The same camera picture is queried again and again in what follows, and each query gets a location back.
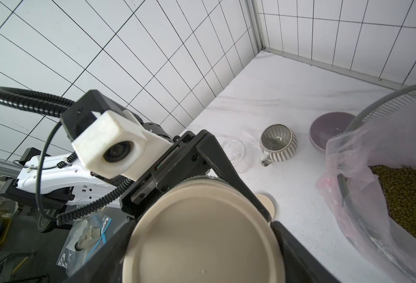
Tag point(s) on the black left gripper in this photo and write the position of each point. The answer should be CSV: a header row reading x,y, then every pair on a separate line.
x,y
191,156

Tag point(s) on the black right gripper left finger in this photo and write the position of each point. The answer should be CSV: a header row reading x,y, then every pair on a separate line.
x,y
107,264

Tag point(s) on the cream jar lid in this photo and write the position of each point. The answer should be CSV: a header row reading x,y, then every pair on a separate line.
x,y
268,204
203,231

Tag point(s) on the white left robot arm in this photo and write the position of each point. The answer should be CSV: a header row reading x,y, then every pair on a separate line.
x,y
75,117

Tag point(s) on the purple round lid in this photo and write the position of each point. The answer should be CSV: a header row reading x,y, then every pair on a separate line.
x,y
327,126

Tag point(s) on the grey mesh waste bin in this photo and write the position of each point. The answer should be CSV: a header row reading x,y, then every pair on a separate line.
x,y
388,177

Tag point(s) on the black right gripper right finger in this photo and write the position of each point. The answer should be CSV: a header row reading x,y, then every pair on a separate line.
x,y
300,265

